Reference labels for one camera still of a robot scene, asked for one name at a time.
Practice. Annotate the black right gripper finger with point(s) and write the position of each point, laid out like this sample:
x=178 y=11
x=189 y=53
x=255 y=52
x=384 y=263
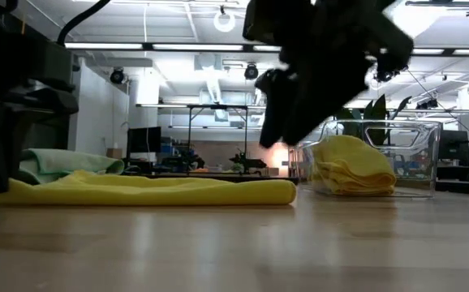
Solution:
x=277 y=105
x=315 y=105

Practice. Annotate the green microfiber towel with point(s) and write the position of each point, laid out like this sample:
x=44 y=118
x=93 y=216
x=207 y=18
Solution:
x=76 y=162

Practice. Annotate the clear plastic bin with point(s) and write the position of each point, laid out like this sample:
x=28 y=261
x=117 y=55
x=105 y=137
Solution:
x=421 y=162

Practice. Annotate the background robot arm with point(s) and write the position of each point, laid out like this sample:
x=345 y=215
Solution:
x=248 y=163

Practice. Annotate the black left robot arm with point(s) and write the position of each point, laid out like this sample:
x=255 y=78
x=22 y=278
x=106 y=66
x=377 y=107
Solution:
x=15 y=52

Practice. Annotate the snake plant in white pot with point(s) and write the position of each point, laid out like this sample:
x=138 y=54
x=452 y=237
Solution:
x=374 y=109

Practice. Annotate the cardboard box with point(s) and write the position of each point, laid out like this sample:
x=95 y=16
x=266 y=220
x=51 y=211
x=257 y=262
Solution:
x=114 y=153

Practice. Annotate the small black ceiling-mounted device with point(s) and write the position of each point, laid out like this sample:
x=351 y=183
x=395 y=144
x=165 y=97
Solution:
x=427 y=104

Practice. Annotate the small black monitor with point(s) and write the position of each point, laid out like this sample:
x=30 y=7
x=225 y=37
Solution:
x=143 y=140

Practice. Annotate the overhead light bar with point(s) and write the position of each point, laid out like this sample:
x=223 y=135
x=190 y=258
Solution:
x=149 y=46

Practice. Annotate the large black monitor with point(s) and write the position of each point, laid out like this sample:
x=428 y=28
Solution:
x=453 y=146

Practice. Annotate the black round ceiling camera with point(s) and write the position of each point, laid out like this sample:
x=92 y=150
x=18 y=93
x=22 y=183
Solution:
x=251 y=71
x=117 y=76

